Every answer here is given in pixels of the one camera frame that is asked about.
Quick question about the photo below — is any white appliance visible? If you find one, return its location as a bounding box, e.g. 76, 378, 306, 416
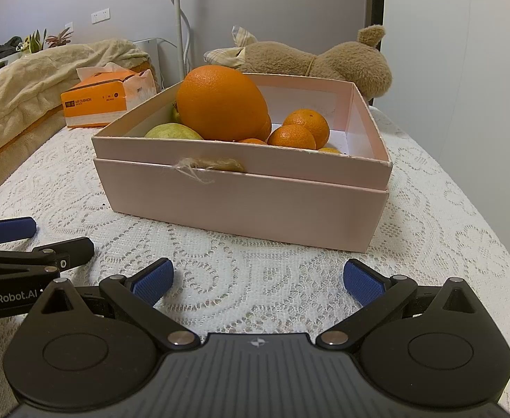
133, 37, 164, 92

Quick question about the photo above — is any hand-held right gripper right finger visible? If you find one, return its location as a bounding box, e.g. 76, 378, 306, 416
316, 258, 478, 351

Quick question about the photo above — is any orange tissue box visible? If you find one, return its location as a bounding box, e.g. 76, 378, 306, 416
61, 63, 157, 129

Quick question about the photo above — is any brown plush toy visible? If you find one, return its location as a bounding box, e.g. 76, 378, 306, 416
203, 25, 394, 101

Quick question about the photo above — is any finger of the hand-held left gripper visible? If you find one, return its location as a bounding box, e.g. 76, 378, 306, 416
0, 237, 94, 280
0, 217, 37, 245

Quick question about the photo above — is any white lace tablecloth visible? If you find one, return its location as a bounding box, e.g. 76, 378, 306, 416
0, 107, 510, 418

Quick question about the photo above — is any pink box lid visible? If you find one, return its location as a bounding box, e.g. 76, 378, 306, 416
94, 158, 389, 253

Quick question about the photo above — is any green potted plant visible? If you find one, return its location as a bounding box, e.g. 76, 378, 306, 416
23, 30, 47, 53

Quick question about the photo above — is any frayed twine tie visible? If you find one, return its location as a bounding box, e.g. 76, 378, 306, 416
172, 157, 246, 184

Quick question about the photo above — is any beige fleece blanket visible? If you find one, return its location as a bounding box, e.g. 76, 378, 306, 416
0, 38, 151, 160

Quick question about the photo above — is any large orange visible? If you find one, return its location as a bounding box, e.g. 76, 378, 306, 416
177, 65, 271, 142

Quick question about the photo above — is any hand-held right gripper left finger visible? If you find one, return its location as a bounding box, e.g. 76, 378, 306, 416
41, 258, 201, 351

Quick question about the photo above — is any pink cardboard box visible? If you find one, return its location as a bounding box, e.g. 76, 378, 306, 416
92, 74, 394, 190

